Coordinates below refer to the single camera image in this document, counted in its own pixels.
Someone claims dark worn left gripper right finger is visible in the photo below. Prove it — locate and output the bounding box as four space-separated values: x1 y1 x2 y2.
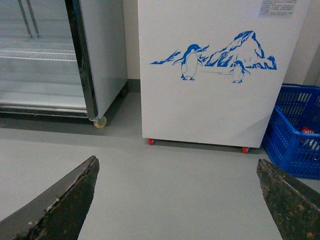
256 159 320 240

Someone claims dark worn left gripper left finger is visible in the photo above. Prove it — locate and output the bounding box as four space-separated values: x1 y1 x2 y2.
0 155 100 240

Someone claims cream fridge caster wheel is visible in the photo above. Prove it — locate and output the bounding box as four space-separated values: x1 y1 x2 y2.
93 116 107 129

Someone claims glass door display fridge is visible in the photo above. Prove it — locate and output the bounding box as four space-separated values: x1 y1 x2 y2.
0 0 128 128

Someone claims blue plastic crate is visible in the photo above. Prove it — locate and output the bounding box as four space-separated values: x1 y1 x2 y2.
262 83 320 180

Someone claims red right freezer caster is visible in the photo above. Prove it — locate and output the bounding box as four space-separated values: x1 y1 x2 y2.
242 147 250 154

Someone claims red freezer caster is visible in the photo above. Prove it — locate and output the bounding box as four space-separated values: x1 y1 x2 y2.
242 147 250 154
148 138 154 145

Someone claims red item in crate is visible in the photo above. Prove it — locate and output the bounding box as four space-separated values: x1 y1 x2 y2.
301 127 314 134

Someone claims red left freezer caster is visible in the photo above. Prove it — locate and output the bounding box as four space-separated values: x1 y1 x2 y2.
148 138 154 145

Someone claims white chest freezer with penguins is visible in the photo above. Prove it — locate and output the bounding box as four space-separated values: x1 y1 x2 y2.
137 0 311 148

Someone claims white label sticker on freezer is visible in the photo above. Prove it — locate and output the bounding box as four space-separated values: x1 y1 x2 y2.
258 0 298 18

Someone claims white wire fridge shelf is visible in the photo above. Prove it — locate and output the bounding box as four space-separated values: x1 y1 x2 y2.
0 34 77 62

